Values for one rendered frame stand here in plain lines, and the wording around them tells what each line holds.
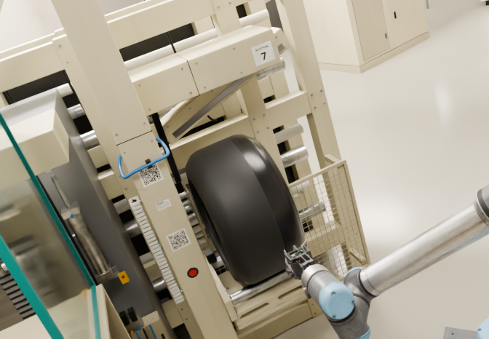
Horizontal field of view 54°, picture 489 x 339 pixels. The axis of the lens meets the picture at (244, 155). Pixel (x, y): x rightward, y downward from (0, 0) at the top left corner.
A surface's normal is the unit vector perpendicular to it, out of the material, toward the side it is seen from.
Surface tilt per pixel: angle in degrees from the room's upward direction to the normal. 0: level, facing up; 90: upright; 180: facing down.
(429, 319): 0
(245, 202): 58
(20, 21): 90
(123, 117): 90
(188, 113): 90
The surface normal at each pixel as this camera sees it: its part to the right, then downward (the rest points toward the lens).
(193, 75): 0.33, 0.30
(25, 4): 0.84, -0.03
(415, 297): -0.29, -0.87
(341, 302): 0.25, 0.12
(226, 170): -0.09, -0.61
